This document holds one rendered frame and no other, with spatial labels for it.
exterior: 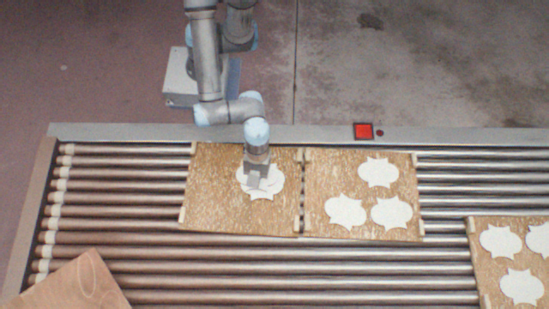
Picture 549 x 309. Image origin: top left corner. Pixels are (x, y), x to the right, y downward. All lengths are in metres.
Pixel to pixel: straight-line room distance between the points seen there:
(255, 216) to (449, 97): 1.94
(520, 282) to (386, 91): 1.76
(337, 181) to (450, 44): 2.04
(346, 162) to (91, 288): 0.97
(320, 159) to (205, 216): 0.47
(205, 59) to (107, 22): 2.21
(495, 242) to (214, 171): 1.01
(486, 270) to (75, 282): 1.32
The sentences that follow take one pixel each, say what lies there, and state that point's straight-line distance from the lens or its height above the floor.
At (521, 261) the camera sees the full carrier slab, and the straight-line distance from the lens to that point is 1.92.
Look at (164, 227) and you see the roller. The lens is 1.80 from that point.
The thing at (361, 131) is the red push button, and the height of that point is 0.93.
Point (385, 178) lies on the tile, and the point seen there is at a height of 0.94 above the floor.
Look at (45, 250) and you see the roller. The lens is 1.88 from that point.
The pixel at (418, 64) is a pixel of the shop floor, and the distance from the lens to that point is 3.49.
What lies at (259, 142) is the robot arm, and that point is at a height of 1.26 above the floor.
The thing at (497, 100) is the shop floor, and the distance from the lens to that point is 3.50.
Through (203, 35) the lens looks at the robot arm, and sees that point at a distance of 1.55.
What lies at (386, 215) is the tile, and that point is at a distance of 1.81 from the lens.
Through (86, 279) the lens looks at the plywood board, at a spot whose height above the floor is 1.04.
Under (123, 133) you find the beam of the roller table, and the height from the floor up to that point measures 0.91.
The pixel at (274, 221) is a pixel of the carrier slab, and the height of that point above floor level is 0.94.
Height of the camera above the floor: 2.57
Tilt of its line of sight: 61 degrees down
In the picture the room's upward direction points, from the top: 3 degrees clockwise
